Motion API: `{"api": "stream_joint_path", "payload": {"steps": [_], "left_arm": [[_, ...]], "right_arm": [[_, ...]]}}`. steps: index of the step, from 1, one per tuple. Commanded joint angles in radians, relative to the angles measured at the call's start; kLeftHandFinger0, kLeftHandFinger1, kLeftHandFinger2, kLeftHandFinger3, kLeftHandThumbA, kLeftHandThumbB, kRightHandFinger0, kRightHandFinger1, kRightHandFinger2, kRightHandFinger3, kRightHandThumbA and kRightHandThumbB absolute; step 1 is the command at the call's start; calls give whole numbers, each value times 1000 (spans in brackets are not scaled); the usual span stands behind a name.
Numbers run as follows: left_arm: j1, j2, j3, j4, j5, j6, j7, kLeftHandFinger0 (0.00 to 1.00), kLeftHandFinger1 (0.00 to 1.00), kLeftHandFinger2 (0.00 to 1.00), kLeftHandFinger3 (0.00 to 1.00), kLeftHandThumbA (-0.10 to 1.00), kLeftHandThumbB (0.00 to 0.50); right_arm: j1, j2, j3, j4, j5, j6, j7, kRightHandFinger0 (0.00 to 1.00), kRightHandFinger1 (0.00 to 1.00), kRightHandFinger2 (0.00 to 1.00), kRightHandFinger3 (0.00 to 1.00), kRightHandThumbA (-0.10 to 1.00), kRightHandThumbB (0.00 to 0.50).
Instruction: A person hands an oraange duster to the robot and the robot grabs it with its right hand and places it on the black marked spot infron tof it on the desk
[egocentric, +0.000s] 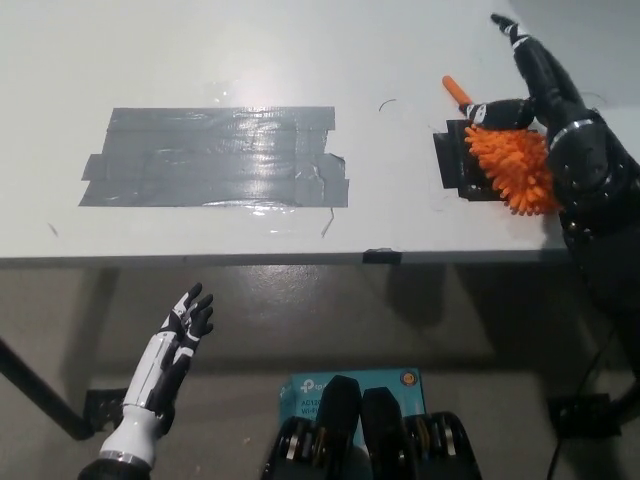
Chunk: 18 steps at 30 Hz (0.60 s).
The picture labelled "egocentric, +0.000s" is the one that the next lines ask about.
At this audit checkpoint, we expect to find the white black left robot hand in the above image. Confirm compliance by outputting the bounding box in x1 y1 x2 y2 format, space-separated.
99 282 216 464

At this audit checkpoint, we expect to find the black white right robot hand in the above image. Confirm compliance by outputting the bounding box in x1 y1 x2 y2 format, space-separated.
464 13 601 144

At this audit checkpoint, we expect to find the orange microfibre duster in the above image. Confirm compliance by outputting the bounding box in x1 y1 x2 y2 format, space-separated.
442 74 557 217

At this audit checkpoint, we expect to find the black table foot plate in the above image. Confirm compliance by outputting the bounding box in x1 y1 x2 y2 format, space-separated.
546 393 625 441
83 387 127 435

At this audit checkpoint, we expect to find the black metal table leg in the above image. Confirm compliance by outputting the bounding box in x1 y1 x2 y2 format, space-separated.
0 337 95 442

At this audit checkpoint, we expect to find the black tape square mark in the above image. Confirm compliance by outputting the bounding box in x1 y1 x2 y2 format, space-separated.
432 118 545 203

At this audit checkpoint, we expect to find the teal router cardboard box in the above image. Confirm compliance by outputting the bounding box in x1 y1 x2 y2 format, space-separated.
277 368 426 434

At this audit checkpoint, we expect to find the grey duct tape patch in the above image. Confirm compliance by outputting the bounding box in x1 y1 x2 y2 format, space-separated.
78 105 350 209

